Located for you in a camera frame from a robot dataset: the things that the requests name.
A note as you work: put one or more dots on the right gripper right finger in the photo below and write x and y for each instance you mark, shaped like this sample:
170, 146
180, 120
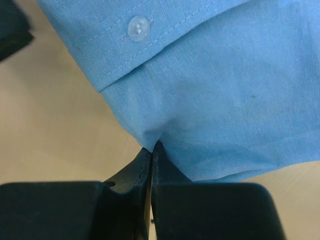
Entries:
185, 210

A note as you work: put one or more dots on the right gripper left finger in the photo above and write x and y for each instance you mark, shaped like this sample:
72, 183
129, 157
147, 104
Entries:
115, 209

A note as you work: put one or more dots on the light blue long sleeve shirt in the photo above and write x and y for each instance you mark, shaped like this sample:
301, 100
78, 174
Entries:
231, 88

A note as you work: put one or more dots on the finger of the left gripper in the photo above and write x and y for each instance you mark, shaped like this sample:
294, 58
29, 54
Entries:
15, 29

